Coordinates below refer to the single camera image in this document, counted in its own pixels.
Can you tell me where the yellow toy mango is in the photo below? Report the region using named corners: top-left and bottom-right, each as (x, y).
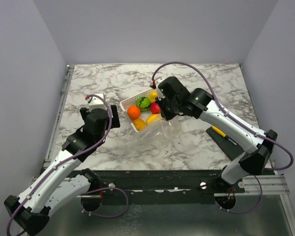
top-left (146, 114), bottom-right (162, 124)

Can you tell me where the yellow toy pear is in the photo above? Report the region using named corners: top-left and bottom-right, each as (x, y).
top-left (148, 91), bottom-right (158, 103)

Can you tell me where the orange toy fruit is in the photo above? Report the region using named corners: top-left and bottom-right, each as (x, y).
top-left (127, 105), bottom-right (141, 120)

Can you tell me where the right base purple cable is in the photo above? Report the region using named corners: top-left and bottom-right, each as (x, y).
top-left (218, 175), bottom-right (264, 214)

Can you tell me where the black metal base rail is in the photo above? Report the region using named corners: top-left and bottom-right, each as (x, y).
top-left (95, 170), bottom-right (244, 206)

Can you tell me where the yellow handled knife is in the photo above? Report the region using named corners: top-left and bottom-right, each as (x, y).
top-left (211, 126), bottom-right (237, 145)

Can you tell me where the red toy pomegranate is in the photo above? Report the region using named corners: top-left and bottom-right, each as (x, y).
top-left (150, 102), bottom-right (161, 114)

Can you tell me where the black cutting board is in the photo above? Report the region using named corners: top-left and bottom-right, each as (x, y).
top-left (206, 127), bottom-right (244, 161)

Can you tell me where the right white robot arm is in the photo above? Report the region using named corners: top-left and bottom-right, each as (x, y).
top-left (155, 77), bottom-right (277, 192)

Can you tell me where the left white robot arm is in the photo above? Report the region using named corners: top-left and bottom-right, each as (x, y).
top-left (4, 103), bottom-right (120, 236)

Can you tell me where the green toy watermelon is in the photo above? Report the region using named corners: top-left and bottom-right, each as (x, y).
top-left (136, 96), bottom-right (151, 112)

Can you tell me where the white perforated plastic basket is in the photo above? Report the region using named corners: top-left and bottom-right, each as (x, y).
top-left (120, 88), bottom-right (162, 132)

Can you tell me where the yellow orange toy lemon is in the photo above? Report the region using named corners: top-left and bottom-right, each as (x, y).
top-left (133, 119), bottom-right (147, 131)

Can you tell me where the clear zip top bag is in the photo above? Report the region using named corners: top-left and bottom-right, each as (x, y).
top-left (132, 116), bottom-right (183, 152)

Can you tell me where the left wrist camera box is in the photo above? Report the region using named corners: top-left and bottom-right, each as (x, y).
top-left (85, 95), bottom-right (107, 112)

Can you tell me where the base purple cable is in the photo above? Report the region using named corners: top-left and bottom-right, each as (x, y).
top-left (218, 175), bottom-right (264, 214)
top-left (80, 186), bottom-right (129, 218)

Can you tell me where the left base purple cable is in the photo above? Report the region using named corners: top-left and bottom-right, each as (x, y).
top-left (80, 186), bottom-right (129, 218)

